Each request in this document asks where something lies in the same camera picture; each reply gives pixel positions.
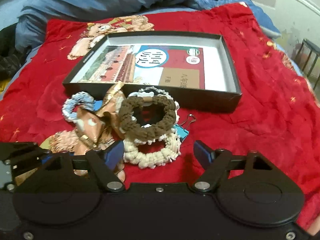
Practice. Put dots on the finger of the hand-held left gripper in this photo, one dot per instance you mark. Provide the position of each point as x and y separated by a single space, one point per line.
22 152

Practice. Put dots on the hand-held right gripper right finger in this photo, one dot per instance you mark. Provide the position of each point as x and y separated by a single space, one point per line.
202 152

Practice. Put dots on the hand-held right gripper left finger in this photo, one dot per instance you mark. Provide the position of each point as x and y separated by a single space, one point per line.
115 155

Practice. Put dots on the brown knitted scrunchie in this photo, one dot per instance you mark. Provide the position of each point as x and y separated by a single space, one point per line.
160 130

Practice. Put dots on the black shallow cardboard box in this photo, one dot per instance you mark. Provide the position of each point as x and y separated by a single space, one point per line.
200 102

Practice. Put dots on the cream knitted scrunchie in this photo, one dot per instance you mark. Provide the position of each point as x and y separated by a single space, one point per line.
150 159

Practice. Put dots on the blue and white scrunchie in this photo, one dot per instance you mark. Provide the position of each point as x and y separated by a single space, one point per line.
66 108

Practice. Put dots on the white and black scrunchie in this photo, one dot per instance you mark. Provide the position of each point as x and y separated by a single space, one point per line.
155 90

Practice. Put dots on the red teddy bear blanket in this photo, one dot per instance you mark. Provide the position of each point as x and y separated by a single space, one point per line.
262 105

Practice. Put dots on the red and white book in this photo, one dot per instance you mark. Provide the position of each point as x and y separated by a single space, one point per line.
180 65

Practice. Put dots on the dark clothing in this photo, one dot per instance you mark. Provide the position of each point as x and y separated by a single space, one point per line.
7 62

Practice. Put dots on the light blue bedsheet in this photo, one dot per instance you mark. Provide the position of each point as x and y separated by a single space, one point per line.
7 12

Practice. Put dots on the dark metal stool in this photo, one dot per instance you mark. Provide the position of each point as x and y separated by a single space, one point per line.
306 45

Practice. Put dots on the blue duvet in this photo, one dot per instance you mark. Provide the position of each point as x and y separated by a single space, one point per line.
100 0

